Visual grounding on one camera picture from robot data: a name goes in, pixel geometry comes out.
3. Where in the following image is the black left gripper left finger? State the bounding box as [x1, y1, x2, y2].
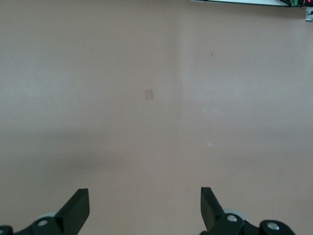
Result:
[0, 188, 90, 235]

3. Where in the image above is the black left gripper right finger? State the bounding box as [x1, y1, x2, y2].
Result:
[200, 187, 295, 235]

